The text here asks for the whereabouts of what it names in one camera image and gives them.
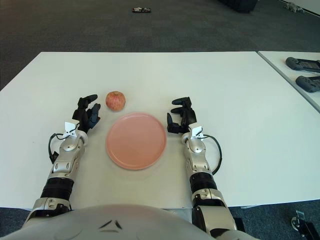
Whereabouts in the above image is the grey handheld controller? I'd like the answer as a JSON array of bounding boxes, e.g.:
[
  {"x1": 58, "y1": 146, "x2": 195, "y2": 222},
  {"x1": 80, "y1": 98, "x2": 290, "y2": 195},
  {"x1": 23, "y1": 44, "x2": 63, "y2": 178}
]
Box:
[
  {"x1": 285, "y1": 56, "x2": 320, "y2": 74},
  {"x1": 295, "y1": 75, "x2": 320, "y2": 94}
]

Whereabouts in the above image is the pink round plate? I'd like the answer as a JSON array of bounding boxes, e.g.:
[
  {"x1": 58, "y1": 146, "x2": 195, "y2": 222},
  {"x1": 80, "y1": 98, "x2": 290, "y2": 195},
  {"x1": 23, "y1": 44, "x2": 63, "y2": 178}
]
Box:
[{"x1": 105, "y1": 112, "x2": 168, "y2": 171}]

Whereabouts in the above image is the dark bulky floor object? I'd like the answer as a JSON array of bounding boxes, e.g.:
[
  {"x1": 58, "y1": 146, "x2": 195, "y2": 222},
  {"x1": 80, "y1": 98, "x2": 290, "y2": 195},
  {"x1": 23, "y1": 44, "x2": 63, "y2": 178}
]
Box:
[{"x1": 217, "y1": 0, "x2": 258, "y2": 14}]

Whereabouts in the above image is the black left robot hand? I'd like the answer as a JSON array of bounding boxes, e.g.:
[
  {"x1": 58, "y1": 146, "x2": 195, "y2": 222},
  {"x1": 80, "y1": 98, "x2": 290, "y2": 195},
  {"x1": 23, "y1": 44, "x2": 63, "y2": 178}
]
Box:
[{"x1": 72, "y1": 93, "x2": 102, "y2": 135}]

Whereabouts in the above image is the black stand with caster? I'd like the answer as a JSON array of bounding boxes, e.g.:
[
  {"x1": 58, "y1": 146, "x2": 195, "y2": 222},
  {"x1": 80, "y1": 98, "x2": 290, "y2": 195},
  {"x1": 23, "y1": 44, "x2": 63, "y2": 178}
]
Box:
[{"x1": 290, "y1": 209, "x2": 320, "y2": 240}]

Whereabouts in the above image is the small grey floor toy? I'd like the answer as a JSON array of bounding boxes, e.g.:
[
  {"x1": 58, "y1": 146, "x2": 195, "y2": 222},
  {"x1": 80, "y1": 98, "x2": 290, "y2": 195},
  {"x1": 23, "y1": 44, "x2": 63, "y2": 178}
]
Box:
[{"x1": 283, "y1": 1, "x2": 305, "y2": 14}]

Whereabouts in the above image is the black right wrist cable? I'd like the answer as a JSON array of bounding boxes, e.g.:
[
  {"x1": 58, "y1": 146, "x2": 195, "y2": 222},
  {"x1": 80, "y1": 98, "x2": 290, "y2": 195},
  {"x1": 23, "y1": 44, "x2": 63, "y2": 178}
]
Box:
[{"x1": 199, "y1": 134, "x2": 223, "y2": 176}]

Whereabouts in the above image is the grey robot torso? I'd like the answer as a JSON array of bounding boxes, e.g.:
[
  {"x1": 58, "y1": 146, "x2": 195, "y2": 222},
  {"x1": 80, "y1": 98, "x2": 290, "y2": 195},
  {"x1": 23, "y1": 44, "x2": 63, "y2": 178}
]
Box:
[{"x1": 0, "y1": 203, "x2": 263, "y2": 240}]

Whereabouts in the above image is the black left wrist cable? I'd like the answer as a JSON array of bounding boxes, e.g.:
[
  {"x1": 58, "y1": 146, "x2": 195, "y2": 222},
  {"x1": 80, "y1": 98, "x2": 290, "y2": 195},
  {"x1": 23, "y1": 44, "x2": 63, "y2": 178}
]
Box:
[{"x1": 48, "y1": 132, "x2": 66, "y2": 165}]

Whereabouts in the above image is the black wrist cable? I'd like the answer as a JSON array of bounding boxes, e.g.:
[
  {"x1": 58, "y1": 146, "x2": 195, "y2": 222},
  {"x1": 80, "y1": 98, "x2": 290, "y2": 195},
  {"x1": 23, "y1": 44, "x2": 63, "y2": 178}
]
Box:
[
  {"x1": 199, "y1": 134, "x2": 223, "y2": 176},
  {"x1": 48, "y1": 132, "x2": 66, "y2": 165}
]

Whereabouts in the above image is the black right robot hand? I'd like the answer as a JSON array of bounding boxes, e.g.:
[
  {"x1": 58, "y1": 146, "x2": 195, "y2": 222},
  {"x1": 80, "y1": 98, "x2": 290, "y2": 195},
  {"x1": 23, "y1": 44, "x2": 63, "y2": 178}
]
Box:
[{"x1": 166, "y1": 96, "x2": 198, "y2": 135}]

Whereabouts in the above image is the red yellow apple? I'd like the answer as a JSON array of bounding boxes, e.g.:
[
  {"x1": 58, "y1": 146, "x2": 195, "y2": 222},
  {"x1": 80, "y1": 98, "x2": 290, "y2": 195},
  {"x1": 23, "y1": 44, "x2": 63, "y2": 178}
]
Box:
[{"x1": 105, "y1": 91, "x2": 126, "y2": 112}]

